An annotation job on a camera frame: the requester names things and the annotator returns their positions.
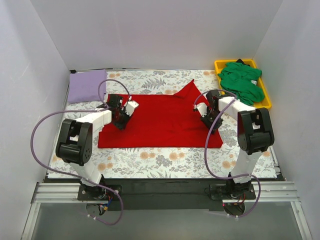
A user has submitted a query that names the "red t shirt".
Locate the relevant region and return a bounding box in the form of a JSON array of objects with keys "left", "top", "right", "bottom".
[{"left": 97, "top": 80, "right": 223, "bottom": 149}]

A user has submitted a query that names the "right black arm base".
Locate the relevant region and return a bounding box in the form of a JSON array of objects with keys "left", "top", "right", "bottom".
[{"left": 204, "top": 183, "right": 256, "bottom": 201}]

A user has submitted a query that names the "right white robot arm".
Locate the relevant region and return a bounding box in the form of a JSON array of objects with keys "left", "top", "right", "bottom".
[{"left": 193, "top": 89, "right": 275, "bottom": 199}]

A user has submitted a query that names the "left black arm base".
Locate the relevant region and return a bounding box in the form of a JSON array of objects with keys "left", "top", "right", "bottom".
[{"left": 77, "top": 183, "right": 119, "bottom": 201}]

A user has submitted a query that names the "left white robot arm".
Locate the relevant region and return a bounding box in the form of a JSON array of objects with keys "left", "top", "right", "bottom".
[{"left": 55, "top": 94, "right": 139, "bottom": 200}]

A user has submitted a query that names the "green t shirt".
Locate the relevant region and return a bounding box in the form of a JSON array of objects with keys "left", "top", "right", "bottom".
[{"left": 218, "top": 62, "right": 265, "bottom": 106}]

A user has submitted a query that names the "folded lavender t shirt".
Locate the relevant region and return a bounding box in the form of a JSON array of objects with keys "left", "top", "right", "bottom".
[{"left": 67, "top": 69, "right": 107, "bottom": 104}]

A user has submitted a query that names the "yellow plastic bin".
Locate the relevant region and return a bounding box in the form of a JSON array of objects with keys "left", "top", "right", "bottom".
[{"left": 214, "top": 58, "right": 272, "bottom": 109}]

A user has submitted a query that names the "black garment in bin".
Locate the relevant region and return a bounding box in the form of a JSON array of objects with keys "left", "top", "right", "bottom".
[{"left": 236, "top": 58, "right": 251, "bottom": 67}]

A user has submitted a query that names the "floral patterned table mat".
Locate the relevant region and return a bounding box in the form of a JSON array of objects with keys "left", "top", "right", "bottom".
[{"left": 47, "top": 69, "right": 279, "bottom": 179}]

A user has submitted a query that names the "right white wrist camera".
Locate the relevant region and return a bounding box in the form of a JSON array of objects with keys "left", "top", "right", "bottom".
[{"left": 193, "top": 102, "right": 208, "bottom": 118}]

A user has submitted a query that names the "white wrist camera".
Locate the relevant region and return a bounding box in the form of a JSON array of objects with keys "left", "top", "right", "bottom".
[
  {"left": 124, "top": 100, "right": 139, "bottom": 117},
  {"left": 193, "top": 102, "right": 208, "bottom": 118}
]

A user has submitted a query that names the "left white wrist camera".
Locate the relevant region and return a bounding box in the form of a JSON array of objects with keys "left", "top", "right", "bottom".
[{"left": 124, "top": 100, "right": 139, "bottom": 117}]

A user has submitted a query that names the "black table front rail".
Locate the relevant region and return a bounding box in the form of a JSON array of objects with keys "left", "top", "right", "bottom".
[{"left": 44, "top": 176, "right": 286, "bottom": 211}]

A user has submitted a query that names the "aluminium frame rail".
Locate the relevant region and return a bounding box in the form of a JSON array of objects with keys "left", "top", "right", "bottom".
[{"left": 22, "top": 179, "right": 312, "bottom": 240}]

